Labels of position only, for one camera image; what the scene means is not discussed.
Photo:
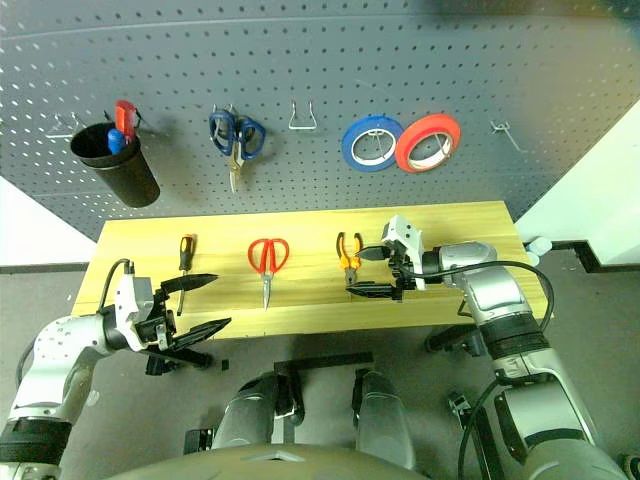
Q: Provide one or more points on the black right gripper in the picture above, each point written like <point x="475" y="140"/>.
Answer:
<point x="400" y="265"/>

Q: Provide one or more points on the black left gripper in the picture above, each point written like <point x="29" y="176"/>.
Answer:
<point x="155" y="325"/>

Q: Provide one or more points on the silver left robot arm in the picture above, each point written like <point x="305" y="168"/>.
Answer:
<point x="60" y="340"/>

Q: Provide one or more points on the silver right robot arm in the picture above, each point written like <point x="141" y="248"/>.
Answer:
<point x="495" y="295"/>

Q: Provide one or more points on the black table foot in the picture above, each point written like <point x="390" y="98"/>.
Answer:
<point x="180" y="357"/>
<point x="455" y="340"/>

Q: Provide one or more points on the black flat base bar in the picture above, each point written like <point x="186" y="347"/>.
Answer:
<point x="325" y="361"/>

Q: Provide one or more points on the dark grey rounded robot leg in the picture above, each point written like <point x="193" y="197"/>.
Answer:
<point x="250" y="410"/>
<point x="382" y="415"/>

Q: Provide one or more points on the silver pegboard hook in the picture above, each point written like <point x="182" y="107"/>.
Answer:
<point x="500" y="127"/>
<point x="442" y="145"/>
<point x="231" y="106"/>
<point x="60" y="131"/>
<point x="378" y="133"/>

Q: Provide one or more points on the blue tape roll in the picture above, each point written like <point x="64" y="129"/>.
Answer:
<point x="350" y="135"/>

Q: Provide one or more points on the red tape roll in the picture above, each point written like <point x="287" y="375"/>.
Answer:
<point x="415" y="132"/>

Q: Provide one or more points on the black cup holder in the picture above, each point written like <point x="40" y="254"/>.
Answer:
<point x="127" y="180"/>

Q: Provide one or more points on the white round caster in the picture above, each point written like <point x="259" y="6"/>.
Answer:
<point x="539" y="248"/>

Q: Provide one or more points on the grey robot torso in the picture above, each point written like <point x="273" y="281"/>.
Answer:
<point x="260" y="465"/>

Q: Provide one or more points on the grey perforated pegboard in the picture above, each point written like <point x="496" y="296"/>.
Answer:
<point x="320" y="60"/>

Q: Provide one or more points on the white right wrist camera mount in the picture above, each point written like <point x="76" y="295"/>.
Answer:
<point x="405" y="232"/>

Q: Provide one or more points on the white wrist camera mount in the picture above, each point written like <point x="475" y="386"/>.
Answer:
<point x="405" y="232"/>
<point x="127" y="300"/>

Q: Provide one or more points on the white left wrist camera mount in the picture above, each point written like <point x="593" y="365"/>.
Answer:
<point x="127" y="300"/>

